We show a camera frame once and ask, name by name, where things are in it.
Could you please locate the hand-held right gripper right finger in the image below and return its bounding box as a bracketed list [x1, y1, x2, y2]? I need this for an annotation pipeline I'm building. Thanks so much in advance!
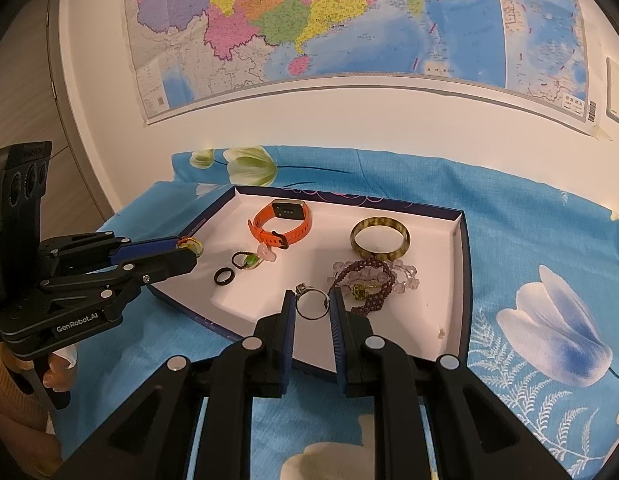
[328, 287, 575, 480]

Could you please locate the person's left hand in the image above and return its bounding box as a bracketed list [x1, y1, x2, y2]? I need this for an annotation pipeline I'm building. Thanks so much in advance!
[42, 347, 80, 392]

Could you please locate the wooden wardrobe door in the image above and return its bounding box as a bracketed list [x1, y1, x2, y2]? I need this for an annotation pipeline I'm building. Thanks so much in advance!
[0, 0, 110, 241]

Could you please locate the blue floral blanket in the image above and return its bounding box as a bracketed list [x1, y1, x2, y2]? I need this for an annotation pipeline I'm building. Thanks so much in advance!
[54, 146, 619, 480]

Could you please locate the orange smart watch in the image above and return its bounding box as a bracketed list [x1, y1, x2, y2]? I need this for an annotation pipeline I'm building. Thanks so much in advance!
[248, 199, 313, 250]

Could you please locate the dark cord bracelet pink flower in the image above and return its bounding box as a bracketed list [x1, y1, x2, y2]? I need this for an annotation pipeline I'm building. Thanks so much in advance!
[232, 245, 278, 271]

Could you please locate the tortoiseshell bangle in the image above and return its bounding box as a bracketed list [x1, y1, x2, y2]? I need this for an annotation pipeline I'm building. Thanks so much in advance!
[349, 216, 411, 262]

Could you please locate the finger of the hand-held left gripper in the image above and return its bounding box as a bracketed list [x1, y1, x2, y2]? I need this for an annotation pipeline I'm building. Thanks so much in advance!
[40, 231, 189, 274]
[40, 249, 198, 302]

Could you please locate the person's left forearm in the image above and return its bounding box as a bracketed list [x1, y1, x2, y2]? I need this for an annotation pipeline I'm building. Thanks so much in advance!
[0, 345, 63, 480]

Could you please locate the purple beaded bracelet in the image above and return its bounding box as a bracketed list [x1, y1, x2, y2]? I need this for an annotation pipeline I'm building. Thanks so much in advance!
[327, 255, 395, 317]

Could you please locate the clear crystal bead bracelet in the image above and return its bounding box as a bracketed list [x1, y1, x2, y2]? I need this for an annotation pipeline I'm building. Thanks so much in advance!
[325, 259, 421, 295]

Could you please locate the white box with dark rim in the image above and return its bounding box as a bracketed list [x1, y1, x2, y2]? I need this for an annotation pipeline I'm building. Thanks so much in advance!
[147, 185, 474, 378]

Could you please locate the silver ring with stone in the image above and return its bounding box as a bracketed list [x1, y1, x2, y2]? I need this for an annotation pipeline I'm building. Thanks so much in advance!
[294, 282, 331, 321]

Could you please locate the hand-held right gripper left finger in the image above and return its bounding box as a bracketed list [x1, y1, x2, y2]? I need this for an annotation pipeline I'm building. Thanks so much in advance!
[54, 289, 298, 480]

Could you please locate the wall map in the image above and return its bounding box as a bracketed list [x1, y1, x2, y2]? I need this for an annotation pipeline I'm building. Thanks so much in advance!
[124, 0, 603, 136]

